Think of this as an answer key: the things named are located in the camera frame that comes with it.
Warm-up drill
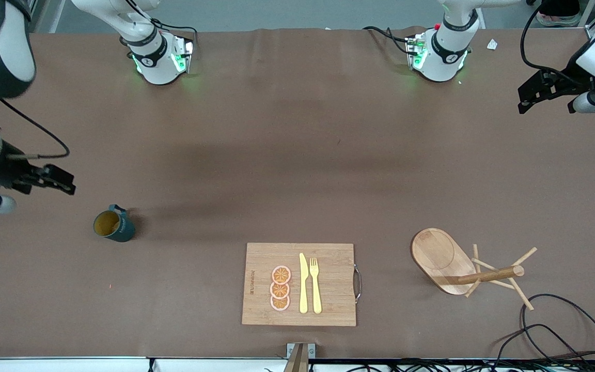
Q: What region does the dark teal ribbed mug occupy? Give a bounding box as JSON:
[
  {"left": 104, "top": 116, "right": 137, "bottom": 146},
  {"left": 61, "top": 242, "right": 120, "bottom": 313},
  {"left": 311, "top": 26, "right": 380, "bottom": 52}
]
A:
[{"left": 93, "top": 204, "right": 136, "bottom": 243}]

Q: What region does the person leg with sneaker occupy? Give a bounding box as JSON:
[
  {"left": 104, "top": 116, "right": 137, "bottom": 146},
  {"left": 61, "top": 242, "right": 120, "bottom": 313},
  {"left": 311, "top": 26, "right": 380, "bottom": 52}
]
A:
[{"left": 536, "top": 0, "right": 583, "bottom": 27}]

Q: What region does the brown table mat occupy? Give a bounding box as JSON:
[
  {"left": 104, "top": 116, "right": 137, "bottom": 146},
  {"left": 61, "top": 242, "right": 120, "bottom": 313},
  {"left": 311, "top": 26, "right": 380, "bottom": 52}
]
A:
[{"left": 0, "top": 27, "right": 595, "bottom": 360}]

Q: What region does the wooden mug tree stand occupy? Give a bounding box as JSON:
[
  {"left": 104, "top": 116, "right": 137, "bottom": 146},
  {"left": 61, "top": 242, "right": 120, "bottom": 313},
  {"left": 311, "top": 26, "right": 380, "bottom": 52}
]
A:
[{"left": 410, "top": 228, "right": 538, "bottom": 312}]

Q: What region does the yellow plastic knife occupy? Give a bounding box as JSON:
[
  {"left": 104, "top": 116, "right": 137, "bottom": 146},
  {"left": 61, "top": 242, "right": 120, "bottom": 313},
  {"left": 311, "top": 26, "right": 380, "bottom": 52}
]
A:
[{"left": 299, "top": 253, "right": 309, "bottom": 314}]

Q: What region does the yellow plastic fork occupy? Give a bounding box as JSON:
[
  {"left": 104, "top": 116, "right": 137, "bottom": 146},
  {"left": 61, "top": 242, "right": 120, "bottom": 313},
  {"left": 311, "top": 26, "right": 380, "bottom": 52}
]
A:
[{"left": 309, "top": 257, "right": 323, "bottom": 315}]

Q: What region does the bamboo cutting board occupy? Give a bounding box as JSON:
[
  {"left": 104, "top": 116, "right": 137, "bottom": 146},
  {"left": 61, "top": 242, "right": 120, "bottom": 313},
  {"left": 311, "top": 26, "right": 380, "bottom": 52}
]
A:
[{"left": 241, "top": 242, "right": 363, "bottom": 327}]

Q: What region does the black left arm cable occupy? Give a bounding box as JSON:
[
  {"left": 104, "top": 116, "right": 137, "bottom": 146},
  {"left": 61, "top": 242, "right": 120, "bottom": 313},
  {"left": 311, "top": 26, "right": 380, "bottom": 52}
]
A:
[{"left": 520, "top": 0, "right": 580, "bottom": 75}]

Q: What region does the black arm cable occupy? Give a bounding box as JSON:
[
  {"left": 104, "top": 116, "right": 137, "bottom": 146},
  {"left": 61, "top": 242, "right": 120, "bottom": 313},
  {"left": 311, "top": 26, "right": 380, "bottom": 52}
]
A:
[
  {"left": 0, "top": 97, "right": 70, "bottom": 160},
  {"left": 520, "top": 0, "right": 580, "bottom": 75}
]

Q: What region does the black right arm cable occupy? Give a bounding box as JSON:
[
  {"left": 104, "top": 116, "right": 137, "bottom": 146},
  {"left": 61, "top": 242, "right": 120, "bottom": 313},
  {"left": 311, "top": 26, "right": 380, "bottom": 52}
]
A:
[{"left": 0, "top": 97, "right": 70, "bottom": 160}]

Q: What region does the black left base cable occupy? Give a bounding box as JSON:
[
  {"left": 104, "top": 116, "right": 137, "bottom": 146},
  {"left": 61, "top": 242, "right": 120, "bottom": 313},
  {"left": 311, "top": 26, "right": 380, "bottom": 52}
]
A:
[{"left": 362, "top": 26, "right": 415, "bottom": 55}]

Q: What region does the black base cable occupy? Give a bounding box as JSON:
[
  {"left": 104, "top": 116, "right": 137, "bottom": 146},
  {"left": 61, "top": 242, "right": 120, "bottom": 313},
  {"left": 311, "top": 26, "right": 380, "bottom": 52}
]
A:
[
  {"left": 124, "top": 0, "right": 198, "bottom": 52},
  {"left": 362, "top": 26, "right": 415, "bottom": 55}
]

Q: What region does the white table edge rail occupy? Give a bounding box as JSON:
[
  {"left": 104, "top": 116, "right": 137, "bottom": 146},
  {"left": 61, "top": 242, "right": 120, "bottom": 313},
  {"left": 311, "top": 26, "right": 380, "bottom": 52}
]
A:
[{"left": 0, "top": 356, "right": 288, "bottom": 372}]

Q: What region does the black right base cable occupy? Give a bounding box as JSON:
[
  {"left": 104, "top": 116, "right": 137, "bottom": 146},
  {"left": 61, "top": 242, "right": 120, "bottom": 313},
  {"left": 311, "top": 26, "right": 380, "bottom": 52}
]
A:
[{"left": 124, "top": 0, "right": 198, "bottom": 52}]

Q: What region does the black cable bundle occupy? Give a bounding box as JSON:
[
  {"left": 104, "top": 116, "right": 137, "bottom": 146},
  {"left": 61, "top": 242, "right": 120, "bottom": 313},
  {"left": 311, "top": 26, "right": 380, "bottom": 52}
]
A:
[{"left": 318, "top": 359, "right": 595, "bottom": 372}]

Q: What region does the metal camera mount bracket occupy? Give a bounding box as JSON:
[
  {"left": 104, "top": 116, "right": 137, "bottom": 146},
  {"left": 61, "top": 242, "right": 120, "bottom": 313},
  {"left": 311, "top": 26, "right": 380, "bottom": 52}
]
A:
[{"left": 283, "top": 343, "right": 316, "bottom": 372}]

